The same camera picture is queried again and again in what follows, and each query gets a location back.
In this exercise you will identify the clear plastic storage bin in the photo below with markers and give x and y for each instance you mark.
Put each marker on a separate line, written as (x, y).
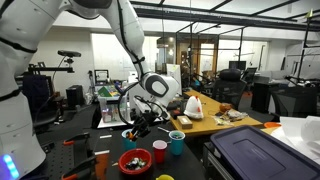
(111, 108)

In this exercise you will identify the red plastic cup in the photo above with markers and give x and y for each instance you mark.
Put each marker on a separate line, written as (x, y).
(159, 147)

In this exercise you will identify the red bowl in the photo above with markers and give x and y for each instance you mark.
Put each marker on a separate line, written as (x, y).
(135, 161)

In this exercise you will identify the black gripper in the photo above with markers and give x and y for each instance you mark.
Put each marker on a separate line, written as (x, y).
(142, 124)

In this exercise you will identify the small cardboard box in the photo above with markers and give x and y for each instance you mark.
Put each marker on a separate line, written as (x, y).
(185, 122)

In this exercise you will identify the computer monitor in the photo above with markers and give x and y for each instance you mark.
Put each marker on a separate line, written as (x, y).
(174, 71)

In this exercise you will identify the orange object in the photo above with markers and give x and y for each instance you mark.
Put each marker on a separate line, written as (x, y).
(129, 135)

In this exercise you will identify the black camera on stand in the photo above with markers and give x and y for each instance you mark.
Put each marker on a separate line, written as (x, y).
(69, 54)

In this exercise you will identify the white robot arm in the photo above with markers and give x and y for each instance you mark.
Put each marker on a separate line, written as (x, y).
(23, 24)

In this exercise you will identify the wooden desk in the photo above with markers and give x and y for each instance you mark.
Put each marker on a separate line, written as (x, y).
(207, 125)

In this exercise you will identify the blue cup with objects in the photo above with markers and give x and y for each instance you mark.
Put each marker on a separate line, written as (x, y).
(177, 141)

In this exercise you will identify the white chicken plush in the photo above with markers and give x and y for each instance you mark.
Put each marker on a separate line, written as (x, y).
(193, 108)

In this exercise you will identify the black office chair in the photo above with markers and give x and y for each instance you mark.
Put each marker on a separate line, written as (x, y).
(229, 87)

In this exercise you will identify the empty light blue cup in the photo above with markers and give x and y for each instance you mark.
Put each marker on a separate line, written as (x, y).
(128, 145)

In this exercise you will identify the dark blue bin lid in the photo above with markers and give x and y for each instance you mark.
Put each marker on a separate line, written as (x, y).
(250, 154)

